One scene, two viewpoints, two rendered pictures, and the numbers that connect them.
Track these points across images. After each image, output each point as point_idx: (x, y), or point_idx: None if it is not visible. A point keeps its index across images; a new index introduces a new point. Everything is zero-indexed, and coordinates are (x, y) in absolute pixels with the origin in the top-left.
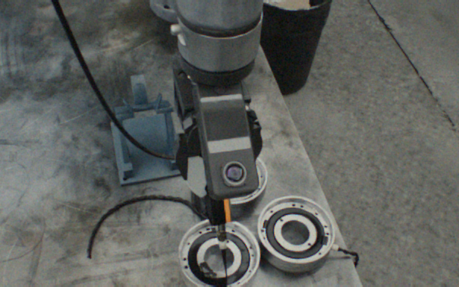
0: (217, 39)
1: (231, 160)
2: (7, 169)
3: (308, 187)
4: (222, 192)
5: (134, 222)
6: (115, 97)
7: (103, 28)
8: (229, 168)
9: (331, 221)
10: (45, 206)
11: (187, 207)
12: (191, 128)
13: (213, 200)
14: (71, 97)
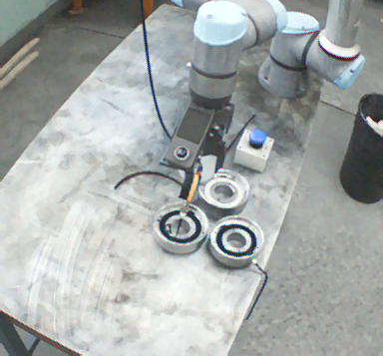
0: (199, 76)
1: (183, 145)
2: (108, 122)
3: (271, 225)
4: (169, 159)
5: (152, 185)
6: None
7: None
8: (180, 149)
9: (261, 244)
10: (112, 151)
11: None
12: None
13: (186, 181)
14: (170, 101)
